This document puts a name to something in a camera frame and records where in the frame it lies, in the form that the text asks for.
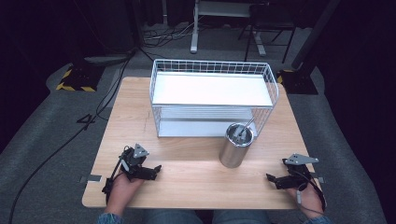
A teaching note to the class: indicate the person's right hand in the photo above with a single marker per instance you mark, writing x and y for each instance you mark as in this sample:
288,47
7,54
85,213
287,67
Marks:
309,200

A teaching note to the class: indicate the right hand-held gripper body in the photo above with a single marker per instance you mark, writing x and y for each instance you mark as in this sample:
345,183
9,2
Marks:
297,169

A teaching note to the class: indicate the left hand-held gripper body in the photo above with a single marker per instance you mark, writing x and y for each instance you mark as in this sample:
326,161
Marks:
133,161

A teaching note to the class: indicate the dark slanted stand pole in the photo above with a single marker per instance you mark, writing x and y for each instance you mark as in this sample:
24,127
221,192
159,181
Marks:
314,34

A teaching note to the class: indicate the white desk frame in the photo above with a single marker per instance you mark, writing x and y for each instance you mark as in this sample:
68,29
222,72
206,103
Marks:
195,34

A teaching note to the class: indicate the metal straw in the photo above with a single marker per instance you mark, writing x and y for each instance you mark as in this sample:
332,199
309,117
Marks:
247,124

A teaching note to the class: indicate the black chair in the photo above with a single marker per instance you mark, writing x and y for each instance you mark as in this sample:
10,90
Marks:
271,21

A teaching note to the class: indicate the black yellow striped stand base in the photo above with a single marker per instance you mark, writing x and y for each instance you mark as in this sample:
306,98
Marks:
79,79
297,82

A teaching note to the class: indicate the grey tape strip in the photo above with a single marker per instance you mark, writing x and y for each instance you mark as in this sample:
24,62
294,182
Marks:
320,179
93,178

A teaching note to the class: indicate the person's left hand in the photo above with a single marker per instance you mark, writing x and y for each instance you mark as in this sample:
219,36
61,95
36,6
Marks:
121,193

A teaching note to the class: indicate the stainless steel cup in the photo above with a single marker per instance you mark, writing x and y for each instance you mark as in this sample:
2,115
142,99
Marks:
234,152

